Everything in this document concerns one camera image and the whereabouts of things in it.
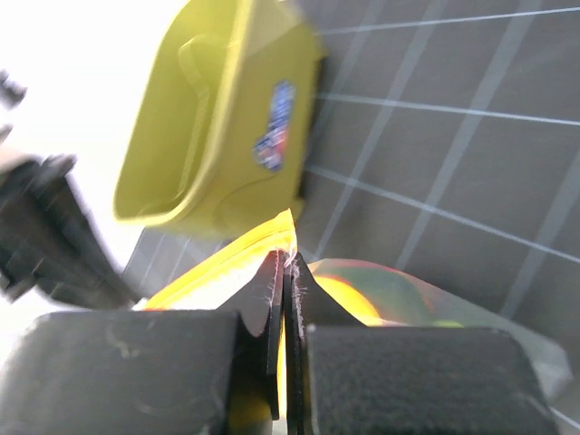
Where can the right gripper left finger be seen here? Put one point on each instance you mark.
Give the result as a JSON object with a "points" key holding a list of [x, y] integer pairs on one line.
{"points": [[151, 372]]}

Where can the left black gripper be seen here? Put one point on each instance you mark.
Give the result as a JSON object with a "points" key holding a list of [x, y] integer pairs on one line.
{"points": [[47, 241]]}

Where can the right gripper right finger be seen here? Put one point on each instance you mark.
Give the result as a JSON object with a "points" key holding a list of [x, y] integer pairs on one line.
{"points": [[366, 353]]}

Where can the clear zip top bag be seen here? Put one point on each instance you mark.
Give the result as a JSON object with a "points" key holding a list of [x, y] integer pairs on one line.
{"points": [[201, 288]]}

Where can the olive green plastic basket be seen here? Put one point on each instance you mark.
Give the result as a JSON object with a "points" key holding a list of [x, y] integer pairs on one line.
{"points": [[218, 144]]}

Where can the black grid mat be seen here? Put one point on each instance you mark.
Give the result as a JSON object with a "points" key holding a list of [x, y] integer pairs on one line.
{"points": [[446, 144]]}

